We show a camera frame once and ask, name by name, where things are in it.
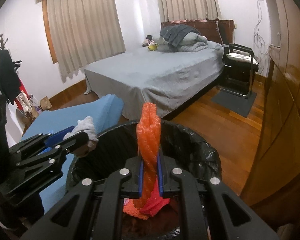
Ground cream cloth bag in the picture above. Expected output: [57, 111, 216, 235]
[17, 92, 32, 112]

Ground dark grey floor mat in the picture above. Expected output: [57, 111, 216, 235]
[211, 90, 257, 118]

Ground bin with black liner bag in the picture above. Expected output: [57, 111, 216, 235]
[65, 120, 221, 240]

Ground dark plush doll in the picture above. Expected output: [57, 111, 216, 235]
[143, 35, 155, 47]

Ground brown paper bag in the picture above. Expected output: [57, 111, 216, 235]
[39, 96, 52, 111]

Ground hanging cables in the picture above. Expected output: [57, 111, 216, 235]
[250, 0, 272, 78]

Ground black metal chair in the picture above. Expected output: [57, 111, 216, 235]
[216, 42, 259, 101]

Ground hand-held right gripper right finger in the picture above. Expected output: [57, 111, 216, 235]
[157, 154, 280, 240]

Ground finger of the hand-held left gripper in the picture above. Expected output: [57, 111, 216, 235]
[9, 126, 75, 161]
[15, 131, 89, 178]

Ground checkered seat cushion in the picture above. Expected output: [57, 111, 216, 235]
[226, 52, 259, 66]

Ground red plastic bag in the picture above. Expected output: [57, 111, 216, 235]
[142, 187, 171, 218]

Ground wooden wardrobe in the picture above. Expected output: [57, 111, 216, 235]
[240, 0, 300, 220]

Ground dark grey blanket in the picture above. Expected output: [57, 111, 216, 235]
[160, 24, 201, 47]

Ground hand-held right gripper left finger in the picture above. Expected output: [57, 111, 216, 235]
[20, 157, 144, 240]

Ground wooden coat rack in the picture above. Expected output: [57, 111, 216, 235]
[0, 33, 23, 105]

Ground black coat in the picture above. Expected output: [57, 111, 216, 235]
[0, 50, 22, 104]

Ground beige curtain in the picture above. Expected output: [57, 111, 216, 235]
[157, 0, 221, 23]
[46, 0, 127, 82]

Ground grey white sock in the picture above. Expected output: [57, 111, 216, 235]
[70, 116, 99, 158]

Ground wooden headboard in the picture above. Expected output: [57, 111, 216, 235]
[161, 19, 234, 46]

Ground orange foam net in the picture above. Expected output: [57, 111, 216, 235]
[124, 102, 163, 220]

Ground red garment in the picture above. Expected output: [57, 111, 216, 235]
[14, 79, 29, 105]

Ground grey bed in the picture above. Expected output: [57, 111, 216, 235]
[84, 40, 225, 120]

